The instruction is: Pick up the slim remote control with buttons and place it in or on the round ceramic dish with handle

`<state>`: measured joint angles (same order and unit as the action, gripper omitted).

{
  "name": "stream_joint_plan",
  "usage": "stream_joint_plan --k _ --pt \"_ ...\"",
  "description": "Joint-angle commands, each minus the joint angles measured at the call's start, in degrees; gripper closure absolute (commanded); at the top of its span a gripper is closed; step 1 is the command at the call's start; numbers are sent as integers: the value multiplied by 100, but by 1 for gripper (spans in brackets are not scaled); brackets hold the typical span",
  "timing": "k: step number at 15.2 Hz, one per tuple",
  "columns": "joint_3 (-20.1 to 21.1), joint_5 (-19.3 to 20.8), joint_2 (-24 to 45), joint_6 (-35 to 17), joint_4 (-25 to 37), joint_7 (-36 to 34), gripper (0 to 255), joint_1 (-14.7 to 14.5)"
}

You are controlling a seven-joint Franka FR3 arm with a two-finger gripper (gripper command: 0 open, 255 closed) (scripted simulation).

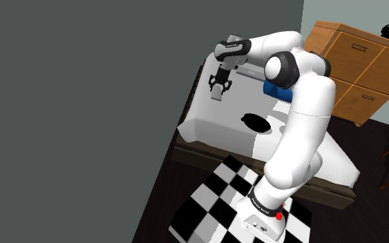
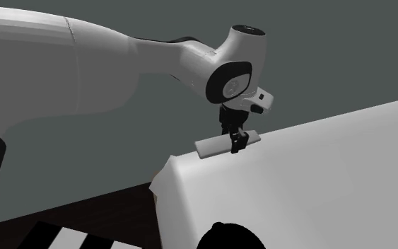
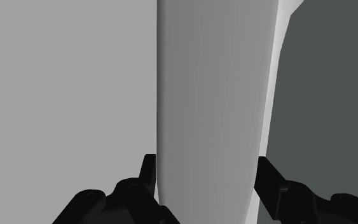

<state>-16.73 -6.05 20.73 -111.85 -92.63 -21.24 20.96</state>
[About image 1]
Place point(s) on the black oval object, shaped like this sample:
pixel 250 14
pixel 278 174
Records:
pixel 256 123

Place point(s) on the blue cylinder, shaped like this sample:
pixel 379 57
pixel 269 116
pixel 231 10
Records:
pixel 275 91

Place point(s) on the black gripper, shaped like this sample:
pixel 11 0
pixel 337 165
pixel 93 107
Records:
pixel 223 73

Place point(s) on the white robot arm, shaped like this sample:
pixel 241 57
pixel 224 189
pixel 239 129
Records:
pixel 310 101

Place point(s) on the checkered robot stand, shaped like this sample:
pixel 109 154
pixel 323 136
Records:
pixel 201 215

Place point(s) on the wooden chest of drawers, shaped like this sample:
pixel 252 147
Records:
pixel 355 67

